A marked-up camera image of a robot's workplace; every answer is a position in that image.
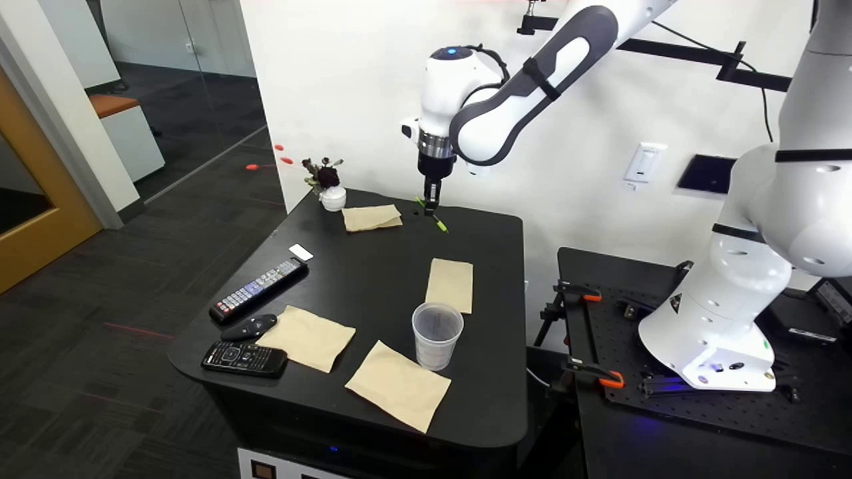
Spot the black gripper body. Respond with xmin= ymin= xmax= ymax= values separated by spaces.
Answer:
xmin=416 ymin=131 xmax=460 ymax=187

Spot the green pen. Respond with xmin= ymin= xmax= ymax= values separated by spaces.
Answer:
xmin=412 ymin=199 xmax=453 ymax=236

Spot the clear plastic cup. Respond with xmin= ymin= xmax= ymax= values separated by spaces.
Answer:
xmin=409 ymin=301 xmax=465 ymax=376

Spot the beige paper napkin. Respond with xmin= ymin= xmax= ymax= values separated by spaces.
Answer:
xmin=252 ymin=304 xmax=359 ymax=376
xmin=338 ymin=203 xmax=407 ymax=236
xmin=343 ymin=338 xmax=455 ymax=437
xmin=424 ymin=256 xmax=476 ymax=317

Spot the round white vase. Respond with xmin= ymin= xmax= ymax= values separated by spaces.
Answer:
xmin=318 ymin=180 xmax=348 ymax=216

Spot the dark red flower bouquet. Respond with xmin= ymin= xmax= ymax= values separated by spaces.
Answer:
xmin=271 ymin=140 xmax=348 ymax=191

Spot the long black remote control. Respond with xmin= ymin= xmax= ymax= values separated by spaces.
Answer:
xmin=208 ymin=256 xmax=312 ymax=326

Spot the black perforated breadboard plate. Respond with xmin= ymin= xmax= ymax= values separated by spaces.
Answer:
xmin=556 ymin=245 xmax=852 ymax=457

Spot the small black remote control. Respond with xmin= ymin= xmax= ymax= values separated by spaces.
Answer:
xmin=219 ymin=312 xmax=280 ymax=345

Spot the wide black remote control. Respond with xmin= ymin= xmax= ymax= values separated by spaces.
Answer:
xmin=199 ymin=340 xmax=291 ymax=381

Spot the white cabinet wooden top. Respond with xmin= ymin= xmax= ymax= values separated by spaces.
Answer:
xmin=86 ymin=91 xmax=171 ymax=187

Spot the white table control panel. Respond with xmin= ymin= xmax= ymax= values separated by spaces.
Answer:
xmin=234 ymin=443 xmax=351 ymax=479

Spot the yellow wooden door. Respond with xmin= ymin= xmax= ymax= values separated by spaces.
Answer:
xmin=0 ymin=67 xmax=106 ymax=297

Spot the black computer keyboard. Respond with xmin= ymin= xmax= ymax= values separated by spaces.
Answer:
xmin=810 ymin=277 xmax=852 ymax=332

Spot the orange handled black clamp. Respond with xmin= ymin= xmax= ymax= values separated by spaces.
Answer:
xmin=524 ymin=350 xmax=629 ymax=398
xmin=531 ymin=280 xmax=608 ymax=350

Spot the white wall switch plate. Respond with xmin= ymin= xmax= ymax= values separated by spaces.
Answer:
xmin=621 ymin=139 xmax=669 ymax=191

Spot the black wall screen panel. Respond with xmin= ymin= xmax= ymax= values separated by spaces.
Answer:
xmin=674 ymin=152 xmax=741 ymax=197

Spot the black wall mount bar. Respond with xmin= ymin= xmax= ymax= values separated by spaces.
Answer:
xmin=517 ymin=10 xmax=794 ymax=95

